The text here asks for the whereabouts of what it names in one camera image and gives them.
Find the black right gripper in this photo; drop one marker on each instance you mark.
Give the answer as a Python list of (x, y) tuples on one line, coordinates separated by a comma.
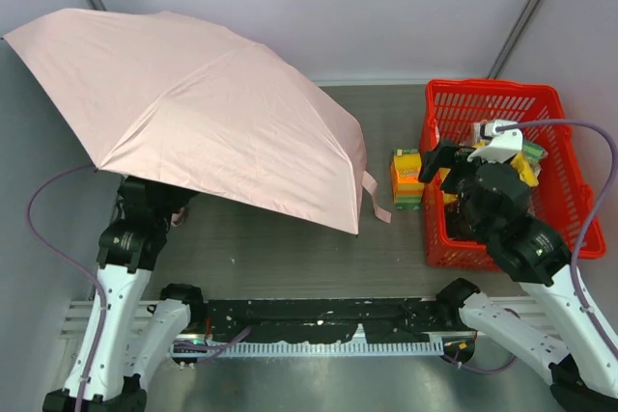
[(454, 161)]

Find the pink folding umbrella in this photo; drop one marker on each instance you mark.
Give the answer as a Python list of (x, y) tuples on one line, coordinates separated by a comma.
[(182, 101)]

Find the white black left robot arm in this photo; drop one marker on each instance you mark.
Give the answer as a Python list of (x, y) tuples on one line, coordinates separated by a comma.
[(113, 369)]

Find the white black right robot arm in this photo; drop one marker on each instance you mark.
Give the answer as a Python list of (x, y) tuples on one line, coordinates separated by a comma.
[(493, 204)]

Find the white wrapped packet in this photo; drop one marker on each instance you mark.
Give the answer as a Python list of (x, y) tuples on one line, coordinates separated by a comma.
[(478, 133)]

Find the orange green carton box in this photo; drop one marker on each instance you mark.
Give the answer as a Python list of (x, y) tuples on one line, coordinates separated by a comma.
[(407, 190)]

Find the red plastic basket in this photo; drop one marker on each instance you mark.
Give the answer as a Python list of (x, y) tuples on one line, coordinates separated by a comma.
[(562, 198)]

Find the yellow chips bag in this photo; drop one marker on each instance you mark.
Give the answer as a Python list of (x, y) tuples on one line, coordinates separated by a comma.
[(525, 172)]

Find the green snack packet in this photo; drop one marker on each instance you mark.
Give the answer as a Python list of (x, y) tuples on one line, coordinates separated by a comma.
[(533, 152)]

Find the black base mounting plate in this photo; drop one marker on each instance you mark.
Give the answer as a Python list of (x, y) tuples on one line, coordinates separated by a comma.
[(329, 321)]

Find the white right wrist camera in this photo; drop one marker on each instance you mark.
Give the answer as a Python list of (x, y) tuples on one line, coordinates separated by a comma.
[(502, 144)]

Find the white slotted cable duct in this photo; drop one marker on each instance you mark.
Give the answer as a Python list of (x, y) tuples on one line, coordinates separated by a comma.
[(350, 349)]

